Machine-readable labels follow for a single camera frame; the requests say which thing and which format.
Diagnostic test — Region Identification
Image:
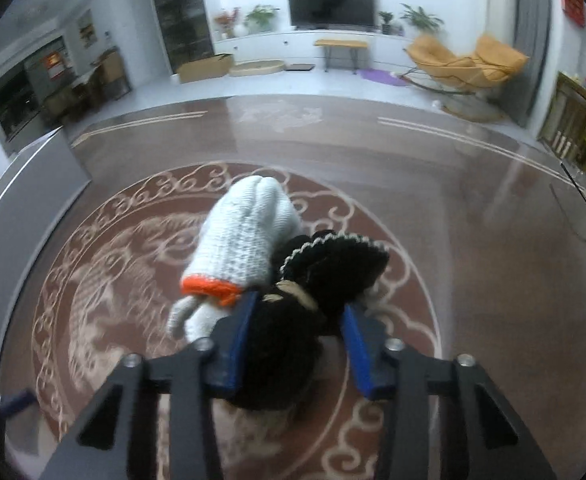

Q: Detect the white knit glove orange cuff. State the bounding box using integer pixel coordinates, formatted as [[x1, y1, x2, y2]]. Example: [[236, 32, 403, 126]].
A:
[[166, 176, 302, 342]]

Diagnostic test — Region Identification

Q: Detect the grey cardboard sorting box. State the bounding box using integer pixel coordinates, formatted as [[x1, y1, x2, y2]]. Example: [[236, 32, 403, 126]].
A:
[[0, 127, 92, 396]]

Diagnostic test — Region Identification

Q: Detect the wooden sideboard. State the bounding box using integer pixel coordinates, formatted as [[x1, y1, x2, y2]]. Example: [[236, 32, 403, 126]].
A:
[[540, 73, 586, 174]]

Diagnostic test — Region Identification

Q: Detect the grey curtain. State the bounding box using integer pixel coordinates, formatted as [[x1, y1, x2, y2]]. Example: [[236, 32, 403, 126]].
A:
[[499, 0, 551, 127]]

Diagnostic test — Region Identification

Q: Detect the purple floor mat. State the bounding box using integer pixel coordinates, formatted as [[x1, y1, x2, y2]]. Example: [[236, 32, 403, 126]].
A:
[[358, 68, 408, 87]]

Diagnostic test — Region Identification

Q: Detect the orange lounge chair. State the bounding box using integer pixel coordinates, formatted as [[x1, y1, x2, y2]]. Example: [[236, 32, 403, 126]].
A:
[[398, 34, 528, 93]]

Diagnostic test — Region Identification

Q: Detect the cardboard carton on floor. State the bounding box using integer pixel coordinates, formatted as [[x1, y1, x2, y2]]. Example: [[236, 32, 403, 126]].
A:
[[177, 53, 235, 84]]

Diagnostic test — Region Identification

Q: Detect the small wooden bench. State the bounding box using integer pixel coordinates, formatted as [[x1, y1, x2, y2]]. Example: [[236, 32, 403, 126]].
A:
[[314, 38, 369, 74]]

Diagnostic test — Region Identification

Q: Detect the white tv console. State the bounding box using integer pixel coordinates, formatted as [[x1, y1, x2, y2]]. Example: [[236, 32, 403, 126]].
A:
[[214, 30, 413, 70]]

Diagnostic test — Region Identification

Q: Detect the green potted plant right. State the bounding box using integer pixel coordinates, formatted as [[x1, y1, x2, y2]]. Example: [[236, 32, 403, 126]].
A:
[[400, 3, 445, 35]]

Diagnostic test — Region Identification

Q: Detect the green potted plant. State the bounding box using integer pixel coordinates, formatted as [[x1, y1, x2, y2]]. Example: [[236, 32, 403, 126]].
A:
[[244, 4, 279, 34], [400, 3, 445, 35]]

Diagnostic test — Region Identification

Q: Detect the small potted plant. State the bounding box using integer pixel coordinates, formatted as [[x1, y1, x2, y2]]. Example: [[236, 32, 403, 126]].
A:
[[378, 11, 394, 35]]

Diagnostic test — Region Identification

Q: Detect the red flower vase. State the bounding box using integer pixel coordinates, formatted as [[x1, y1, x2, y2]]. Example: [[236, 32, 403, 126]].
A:
[[214, 6, 241, 39]]

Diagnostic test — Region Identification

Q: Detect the green potted plant left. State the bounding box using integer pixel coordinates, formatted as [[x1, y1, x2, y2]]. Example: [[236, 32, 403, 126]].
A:
[[244, 4, 279, 34]]

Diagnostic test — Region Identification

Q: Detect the dark glass display cabinet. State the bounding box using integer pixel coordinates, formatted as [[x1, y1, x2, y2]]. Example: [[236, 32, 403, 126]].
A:
[[152, 0, 214, 73]]

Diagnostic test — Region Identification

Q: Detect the black flat television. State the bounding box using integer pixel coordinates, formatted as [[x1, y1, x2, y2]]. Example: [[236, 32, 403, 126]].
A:
[[287, 0, 375, 29]]

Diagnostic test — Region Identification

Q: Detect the red wall hanging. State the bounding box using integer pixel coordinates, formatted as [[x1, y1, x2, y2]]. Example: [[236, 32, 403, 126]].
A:
[[561, 0, 586, 28]]

